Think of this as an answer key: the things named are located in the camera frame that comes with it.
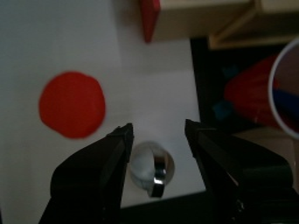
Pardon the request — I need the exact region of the white cutting board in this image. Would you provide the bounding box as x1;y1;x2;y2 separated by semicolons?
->
0;0;208;224

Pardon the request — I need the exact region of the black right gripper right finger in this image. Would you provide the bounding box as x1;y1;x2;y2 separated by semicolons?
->
184;118;299;224

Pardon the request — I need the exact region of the round metal dough cutter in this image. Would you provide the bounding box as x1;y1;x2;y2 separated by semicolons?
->
127;141;176;199

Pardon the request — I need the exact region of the red drawer front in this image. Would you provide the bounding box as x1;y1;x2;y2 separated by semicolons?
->
139;0;163;44

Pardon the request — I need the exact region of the light wooden drawer unit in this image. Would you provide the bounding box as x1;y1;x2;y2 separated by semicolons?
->
151;0;299;51

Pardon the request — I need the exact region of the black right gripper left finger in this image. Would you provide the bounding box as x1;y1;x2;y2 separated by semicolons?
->
39;122;136;224

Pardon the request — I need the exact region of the flat red dough disc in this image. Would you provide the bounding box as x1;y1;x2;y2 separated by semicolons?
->
38;71;108;140

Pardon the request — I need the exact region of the red plastic cup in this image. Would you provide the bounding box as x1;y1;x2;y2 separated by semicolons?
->
223;38;299;140

